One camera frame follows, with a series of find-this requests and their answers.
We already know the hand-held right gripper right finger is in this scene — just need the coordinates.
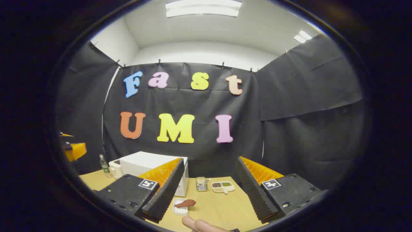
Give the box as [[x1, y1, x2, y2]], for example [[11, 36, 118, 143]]
[[235, 156, 329, 223]]

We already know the divided white spice dish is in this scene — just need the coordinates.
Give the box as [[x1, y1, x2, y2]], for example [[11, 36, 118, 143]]
[[211, 181, 236, 194]]

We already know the white microwave oven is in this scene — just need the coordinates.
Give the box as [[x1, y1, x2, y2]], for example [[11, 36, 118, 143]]
[[119, 151, 189, 197]]

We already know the long ceiling light panel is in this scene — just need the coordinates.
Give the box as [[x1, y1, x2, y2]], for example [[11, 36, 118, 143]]
[[165, 0, 242, 18]]

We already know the white jug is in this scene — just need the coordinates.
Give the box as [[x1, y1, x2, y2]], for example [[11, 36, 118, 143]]
[[109, 159, 124, 179]]

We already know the small ceiling light panel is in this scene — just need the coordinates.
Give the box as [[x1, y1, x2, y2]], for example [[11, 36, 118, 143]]
[[294, 30, 313, 44]]

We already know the black backdrop cloth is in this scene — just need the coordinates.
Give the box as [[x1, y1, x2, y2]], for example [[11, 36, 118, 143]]
[[56, 34, 366, 190]]

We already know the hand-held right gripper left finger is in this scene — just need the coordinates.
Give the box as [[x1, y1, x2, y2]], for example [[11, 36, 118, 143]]
[[93, 157, 185, 224]]

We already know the glass jar with metal rack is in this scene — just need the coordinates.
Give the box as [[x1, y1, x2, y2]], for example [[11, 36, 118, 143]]
[[196, 177, 210, 192]]

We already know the white plastic tray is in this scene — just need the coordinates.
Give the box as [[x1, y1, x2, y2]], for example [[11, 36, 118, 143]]
[[173, 198, 189, 216]]

